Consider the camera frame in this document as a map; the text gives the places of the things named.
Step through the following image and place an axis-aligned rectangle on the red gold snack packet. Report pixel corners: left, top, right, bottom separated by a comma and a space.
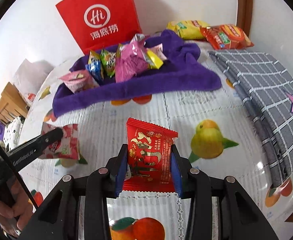
123, 118, 179, 193

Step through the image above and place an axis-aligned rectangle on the white red floral snack packet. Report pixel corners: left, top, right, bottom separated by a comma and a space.
39, 124, 80, 160

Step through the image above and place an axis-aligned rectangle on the pink triangular snack packet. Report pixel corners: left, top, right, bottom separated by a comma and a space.
59, 70, 99, 93

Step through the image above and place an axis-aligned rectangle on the green orange snack packet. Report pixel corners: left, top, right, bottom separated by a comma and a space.
100, 49, 116, 77

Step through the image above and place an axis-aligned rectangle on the yellow snack packet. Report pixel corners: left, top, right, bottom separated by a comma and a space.
145, 48, 163, 69

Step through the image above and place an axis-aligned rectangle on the pale pink snack packet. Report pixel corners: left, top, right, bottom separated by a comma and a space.
150, 43, 167, 61

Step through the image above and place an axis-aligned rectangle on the person's left hand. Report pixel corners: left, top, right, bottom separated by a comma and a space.
0, 180, 33, 238

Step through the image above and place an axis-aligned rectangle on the fruit print tablecloth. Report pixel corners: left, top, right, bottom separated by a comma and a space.
20, 42, 293, 239

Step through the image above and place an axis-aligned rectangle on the white plastic bag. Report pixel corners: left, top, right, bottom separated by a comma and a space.
10, 59, 54, 106

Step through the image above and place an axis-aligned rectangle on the purple towel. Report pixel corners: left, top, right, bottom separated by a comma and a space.
52, 29, 222, 117

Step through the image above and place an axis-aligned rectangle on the blue snack packet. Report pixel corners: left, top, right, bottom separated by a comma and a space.
85, 50, 104, 83

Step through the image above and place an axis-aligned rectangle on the grey checked folded cloth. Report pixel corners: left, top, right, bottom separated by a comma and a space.
209, 49, 293, 187

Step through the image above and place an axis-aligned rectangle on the large magenta snack bag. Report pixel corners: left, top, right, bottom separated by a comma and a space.
115, 34, 150, 83

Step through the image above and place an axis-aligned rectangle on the red-orange chips bag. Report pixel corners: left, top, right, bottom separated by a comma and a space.
200, 24, 254, 50

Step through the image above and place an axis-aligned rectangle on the yellow chips bag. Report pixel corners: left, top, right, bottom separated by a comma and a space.
166, 20, 209, 40

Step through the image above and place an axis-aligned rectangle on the red paper shopping bag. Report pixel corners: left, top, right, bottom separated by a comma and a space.
56, 0, 142, 54

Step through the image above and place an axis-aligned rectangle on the wooden bed frame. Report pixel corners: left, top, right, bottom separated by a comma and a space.
0, 82, 29, 125

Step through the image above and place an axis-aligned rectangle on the brown wooden door frame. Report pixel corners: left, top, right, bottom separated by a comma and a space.
236, 0, 253, 36

